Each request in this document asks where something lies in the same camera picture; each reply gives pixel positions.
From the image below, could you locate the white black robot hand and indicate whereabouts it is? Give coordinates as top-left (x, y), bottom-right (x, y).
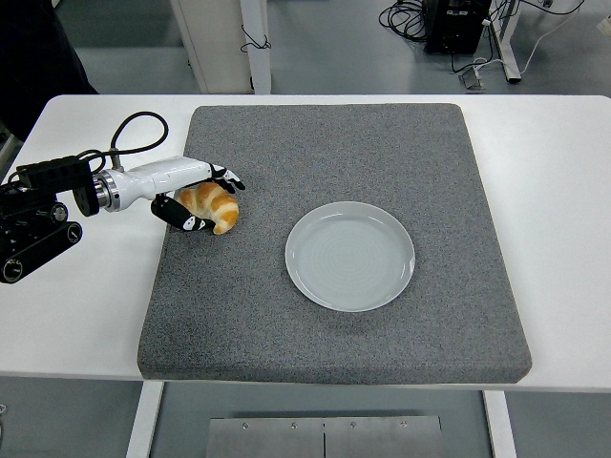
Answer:
top-left (114, 156), bottom-right (247, 235)

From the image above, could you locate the golden brown croissant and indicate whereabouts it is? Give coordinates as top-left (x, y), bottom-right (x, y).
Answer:
top-left (175, 181), bottom-right (240, 236)

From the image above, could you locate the round grey plate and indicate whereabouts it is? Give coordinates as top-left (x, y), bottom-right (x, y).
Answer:
top-left (284, 200), bottom-right (416, 314)

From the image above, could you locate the grey metal plate with screws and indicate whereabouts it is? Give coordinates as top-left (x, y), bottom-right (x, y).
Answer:
top-left (208, 415), bottom-right (444, 458)

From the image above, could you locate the white desk column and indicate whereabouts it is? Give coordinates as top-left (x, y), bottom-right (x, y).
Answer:
top-left (238, 0), bottom-right (273, 95)

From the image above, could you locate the grey fabric mat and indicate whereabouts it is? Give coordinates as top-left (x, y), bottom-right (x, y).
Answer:
top-left (137, 103), bottom-right (534, 385)

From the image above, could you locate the person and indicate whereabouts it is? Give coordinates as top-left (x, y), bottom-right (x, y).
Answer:
top-left (0, 0), bottom-right (100, 143)

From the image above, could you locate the white table leg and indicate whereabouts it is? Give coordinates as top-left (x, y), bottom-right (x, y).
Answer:
top-left (480, 390), bottom-right (518, 458)
top-left (124, 381), bottom-right (165, 458)

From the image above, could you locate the small clear plastic holder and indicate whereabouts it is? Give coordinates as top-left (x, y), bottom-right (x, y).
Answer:
top-left (457, 66), bottom-right (487, 92)

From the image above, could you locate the black computer tower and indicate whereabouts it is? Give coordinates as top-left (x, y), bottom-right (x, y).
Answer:
top-left (424, 0), bottom-right (493, 54)

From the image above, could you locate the white desk leg with foot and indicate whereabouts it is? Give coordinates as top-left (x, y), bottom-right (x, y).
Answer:
top-left (491, 0), bottom-right (522, 85)

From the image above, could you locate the thin black cable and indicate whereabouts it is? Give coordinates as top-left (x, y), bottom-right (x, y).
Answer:
top-left (240, 23), bottom-right (272, 54)

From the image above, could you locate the black cable bundle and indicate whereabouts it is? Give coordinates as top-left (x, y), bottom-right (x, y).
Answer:
top-left (378, 0), bottom-right (433, 43)

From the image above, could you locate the white cable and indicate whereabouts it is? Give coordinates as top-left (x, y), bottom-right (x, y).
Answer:
top-left (474, 0), bottom-right (587, 77)

